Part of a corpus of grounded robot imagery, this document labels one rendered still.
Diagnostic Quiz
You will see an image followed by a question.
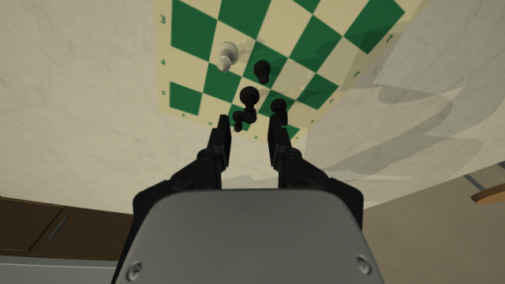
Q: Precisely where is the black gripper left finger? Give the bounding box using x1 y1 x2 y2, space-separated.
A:
133 114 232 237

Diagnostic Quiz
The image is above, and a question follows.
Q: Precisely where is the green and white chessboard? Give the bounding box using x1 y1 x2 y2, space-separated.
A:
154 0 431 147

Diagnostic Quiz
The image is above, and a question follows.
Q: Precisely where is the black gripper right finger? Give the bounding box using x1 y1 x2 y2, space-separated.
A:
267 114 364 232

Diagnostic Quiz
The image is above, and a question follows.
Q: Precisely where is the white bishop chess piece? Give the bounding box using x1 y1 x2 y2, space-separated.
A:
217 42 238 73

